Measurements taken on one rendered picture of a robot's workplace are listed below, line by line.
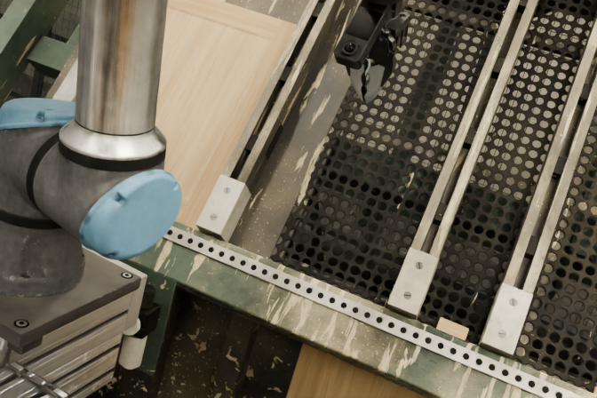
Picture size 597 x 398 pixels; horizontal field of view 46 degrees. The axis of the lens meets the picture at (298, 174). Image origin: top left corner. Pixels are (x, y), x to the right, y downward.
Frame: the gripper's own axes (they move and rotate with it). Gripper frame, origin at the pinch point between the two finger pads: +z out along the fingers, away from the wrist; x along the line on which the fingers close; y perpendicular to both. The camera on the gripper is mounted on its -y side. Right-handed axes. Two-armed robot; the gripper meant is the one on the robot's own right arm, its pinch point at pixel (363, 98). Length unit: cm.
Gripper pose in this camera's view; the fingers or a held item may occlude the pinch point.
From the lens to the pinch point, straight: 122.6
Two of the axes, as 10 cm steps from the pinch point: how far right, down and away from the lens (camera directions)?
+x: -8.7, -3.6, 3.5
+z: -0.4, 7.4, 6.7
